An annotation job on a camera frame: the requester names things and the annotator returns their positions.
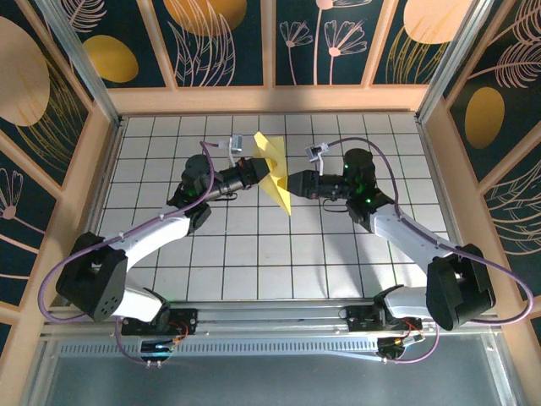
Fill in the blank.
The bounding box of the yellow paper sheet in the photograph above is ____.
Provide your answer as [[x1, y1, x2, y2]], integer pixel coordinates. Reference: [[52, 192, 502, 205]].
[[252, 131, 293, 217]]

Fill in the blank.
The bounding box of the white grid mat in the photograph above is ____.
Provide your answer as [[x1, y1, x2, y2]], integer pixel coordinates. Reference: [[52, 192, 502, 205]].
[[79, 114, 468, 302]]

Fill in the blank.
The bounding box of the black connector board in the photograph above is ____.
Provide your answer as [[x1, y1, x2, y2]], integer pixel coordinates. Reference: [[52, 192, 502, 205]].
[[140, 337, 177, 355]]

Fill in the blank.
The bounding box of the grey metal tray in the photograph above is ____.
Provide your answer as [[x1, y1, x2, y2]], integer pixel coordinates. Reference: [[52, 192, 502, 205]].
[[25, 321, 519, 406]]

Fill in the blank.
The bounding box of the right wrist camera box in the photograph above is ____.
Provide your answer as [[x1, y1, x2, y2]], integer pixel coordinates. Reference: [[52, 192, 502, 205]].
[[303, 143, 330, 164]]

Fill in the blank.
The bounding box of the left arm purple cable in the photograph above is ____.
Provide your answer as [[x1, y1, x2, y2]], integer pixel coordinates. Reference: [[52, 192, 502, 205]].
[[39, 139, 232, 367]]

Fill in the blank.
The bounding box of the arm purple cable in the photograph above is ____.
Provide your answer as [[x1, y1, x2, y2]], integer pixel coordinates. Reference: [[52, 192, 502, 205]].
[[39, 139, 232, 367], [325, 137, 534, 365]]

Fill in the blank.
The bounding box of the aluminium side rail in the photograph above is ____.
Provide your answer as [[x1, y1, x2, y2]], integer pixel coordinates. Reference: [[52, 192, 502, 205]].
[[413, 113, 483, 301], [63, 116, 127, 305]]

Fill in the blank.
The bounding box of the aluminium frame rail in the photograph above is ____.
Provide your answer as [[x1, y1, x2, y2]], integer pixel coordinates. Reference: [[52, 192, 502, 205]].
[[41, 299, 502, 337]]

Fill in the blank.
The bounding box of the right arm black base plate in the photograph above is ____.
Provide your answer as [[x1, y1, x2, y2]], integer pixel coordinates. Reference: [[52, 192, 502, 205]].
[[346, 304, 423, 333]]

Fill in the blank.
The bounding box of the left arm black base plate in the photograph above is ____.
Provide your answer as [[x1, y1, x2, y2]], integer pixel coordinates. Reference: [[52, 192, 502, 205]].
[[121, 308, 199, 337]]

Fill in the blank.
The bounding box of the slotted grey cable duct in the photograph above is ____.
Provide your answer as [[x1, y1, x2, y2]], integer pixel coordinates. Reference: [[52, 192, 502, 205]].
[[58, 341, 381, 356]]

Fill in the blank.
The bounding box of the aluminium corner post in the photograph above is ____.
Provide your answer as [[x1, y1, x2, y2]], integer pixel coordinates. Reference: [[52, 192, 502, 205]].
[[416, 0, 494, 123], [33, 0, 123, 123]]

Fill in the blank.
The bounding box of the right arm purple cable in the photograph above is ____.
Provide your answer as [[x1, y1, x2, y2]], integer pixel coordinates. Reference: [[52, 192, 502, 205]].
[[325, 137, 534, 365]]

